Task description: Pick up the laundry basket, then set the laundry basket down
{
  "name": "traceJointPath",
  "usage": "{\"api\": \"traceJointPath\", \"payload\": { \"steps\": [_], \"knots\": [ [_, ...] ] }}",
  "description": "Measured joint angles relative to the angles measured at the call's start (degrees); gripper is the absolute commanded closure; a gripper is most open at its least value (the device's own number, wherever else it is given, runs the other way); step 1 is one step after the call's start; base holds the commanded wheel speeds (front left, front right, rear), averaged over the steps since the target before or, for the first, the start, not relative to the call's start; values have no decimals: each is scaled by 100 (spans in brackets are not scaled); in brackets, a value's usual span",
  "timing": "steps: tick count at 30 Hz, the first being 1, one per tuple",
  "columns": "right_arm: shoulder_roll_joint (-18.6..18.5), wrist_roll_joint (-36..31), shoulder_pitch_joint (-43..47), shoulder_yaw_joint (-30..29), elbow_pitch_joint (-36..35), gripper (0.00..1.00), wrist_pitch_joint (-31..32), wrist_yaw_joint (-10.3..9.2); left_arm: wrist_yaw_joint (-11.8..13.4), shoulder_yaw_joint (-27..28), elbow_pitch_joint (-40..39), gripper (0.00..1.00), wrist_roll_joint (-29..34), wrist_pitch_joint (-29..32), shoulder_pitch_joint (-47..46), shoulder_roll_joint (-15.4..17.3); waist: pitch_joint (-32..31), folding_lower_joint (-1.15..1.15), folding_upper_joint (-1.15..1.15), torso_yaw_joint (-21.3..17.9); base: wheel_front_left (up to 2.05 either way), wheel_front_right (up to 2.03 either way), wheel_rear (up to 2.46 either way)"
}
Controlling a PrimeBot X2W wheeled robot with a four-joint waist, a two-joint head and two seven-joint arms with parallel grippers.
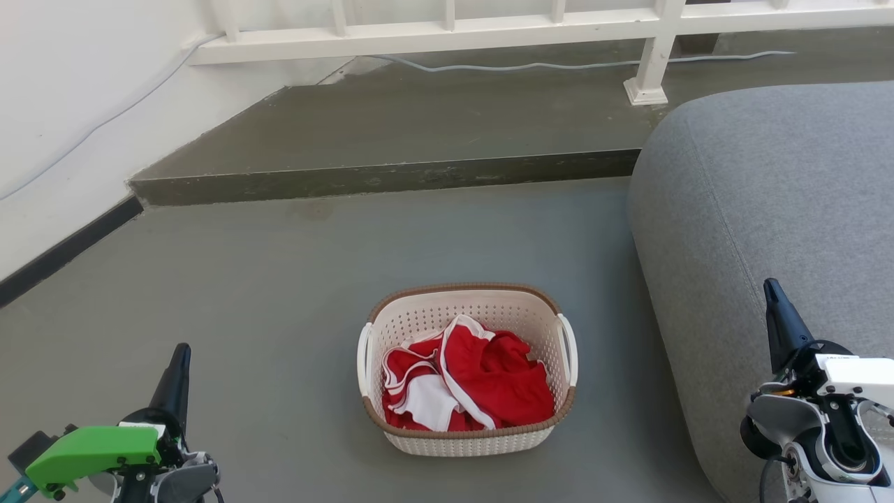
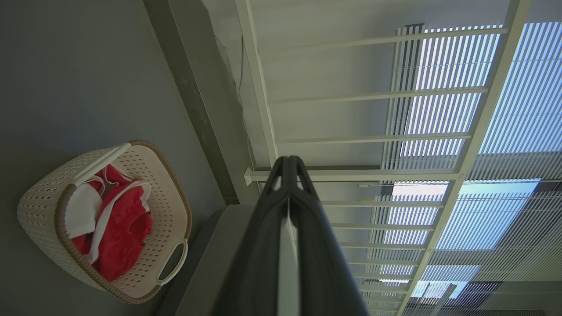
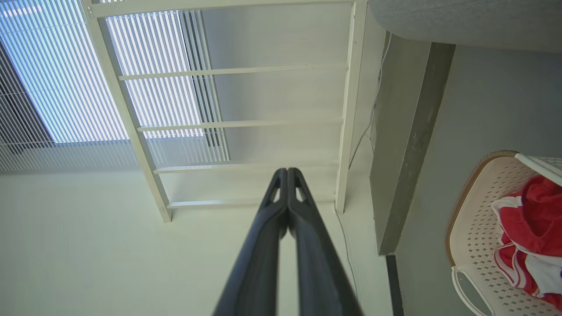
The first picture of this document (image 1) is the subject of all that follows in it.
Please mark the grey fabric sofa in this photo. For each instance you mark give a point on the grey fabric sofa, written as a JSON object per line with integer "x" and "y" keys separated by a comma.
{"x": 768, "y": 195}

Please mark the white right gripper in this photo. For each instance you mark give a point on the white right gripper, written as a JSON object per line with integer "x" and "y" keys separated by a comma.
{"x": 862, "y": 381}

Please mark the red and white garment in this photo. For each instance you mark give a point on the red and white garment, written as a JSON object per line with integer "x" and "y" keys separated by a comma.
{"x": 499, "y": 381}

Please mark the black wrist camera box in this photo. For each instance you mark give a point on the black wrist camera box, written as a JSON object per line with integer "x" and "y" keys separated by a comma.
{"x": 31, "y": 444}

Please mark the black baseboard strip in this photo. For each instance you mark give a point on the black baseboard strip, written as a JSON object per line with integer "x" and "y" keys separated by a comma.
{"x": 63, "y": 251}

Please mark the white wooden railing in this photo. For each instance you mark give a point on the white wooden railing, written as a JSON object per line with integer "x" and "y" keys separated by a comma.
{"x": 433, "y": 35}

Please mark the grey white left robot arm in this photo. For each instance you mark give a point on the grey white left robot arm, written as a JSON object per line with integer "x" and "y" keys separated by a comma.
{"x": 187, "y": 482}

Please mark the cream plastic laundry basket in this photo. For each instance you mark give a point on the cream plastic laundry basket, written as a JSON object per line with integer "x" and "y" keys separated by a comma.
{"x": 461, "y": 307}

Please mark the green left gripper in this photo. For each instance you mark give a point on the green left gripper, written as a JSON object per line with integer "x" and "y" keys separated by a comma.
{"x": 98, "y": 450}

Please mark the raised concrete step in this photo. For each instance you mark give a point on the raised concrete step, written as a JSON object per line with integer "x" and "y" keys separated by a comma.
{"x": 391, "y": 133}

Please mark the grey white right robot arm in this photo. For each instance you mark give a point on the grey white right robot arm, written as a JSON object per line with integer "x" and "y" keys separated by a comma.
{"x": 779, "y": 423}

